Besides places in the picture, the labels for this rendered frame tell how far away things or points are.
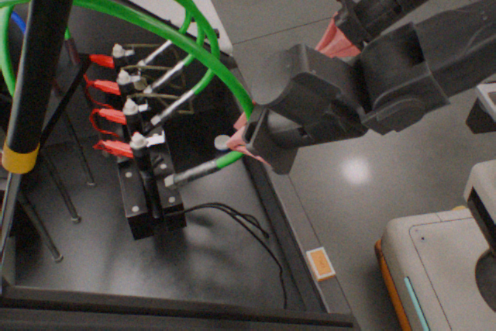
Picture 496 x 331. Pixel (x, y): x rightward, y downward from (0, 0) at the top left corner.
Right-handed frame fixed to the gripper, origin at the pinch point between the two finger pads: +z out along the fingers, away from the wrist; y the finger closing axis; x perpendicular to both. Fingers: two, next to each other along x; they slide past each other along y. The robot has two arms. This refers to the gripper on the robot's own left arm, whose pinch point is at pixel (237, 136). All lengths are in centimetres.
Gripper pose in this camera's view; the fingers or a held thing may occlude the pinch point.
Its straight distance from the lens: 65.0
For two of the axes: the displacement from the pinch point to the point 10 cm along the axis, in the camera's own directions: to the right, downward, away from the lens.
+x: 6.8, 5.5, 4.8
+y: -3.5, 8.2, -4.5
